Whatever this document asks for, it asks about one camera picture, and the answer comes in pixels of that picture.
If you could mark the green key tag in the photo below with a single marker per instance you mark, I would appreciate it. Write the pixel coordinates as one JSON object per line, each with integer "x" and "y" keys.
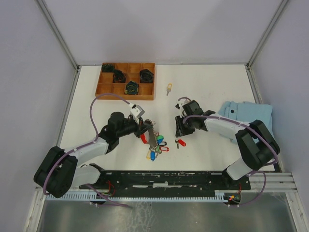
{"x": 160, "y": 138}

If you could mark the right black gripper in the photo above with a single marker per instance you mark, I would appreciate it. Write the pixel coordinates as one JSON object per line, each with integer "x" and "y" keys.
{"x": 180, "y": 131}

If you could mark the light blue cloth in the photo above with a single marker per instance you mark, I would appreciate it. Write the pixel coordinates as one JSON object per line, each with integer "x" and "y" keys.
{"x": 248, "y": 112}

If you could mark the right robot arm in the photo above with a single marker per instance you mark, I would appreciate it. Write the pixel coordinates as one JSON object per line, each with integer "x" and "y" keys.
{"x": 256, "y": 144}

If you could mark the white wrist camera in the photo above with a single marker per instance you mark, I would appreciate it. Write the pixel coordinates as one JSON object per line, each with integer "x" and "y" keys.
{"x": 181, "y": 102}
{"x": 136, "y": 111}

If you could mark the yellow key tag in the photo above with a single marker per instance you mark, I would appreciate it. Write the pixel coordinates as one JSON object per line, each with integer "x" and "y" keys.
{"x": 148, "y": 155}

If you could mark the wooden compartment tray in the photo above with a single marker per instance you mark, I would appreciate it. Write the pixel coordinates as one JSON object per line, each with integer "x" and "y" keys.
{"x": 131, "y": 81}

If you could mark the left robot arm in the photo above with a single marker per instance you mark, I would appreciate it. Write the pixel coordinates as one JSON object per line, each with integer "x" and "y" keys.
{"x": 61, "y": 168}

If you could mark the yellow tag key upper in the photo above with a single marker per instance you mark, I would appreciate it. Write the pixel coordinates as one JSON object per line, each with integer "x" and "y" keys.
{"x": 169, "y": 89}

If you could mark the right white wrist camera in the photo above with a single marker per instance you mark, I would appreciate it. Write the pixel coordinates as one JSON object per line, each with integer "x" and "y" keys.
{"x": 181, "y": 102}

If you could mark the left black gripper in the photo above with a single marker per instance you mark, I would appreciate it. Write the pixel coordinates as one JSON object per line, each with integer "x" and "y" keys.
{"x": 139, "y": 126}

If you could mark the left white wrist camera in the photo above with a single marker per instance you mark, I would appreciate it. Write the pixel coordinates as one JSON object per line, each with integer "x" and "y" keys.
{"x": 136, "y": 111}

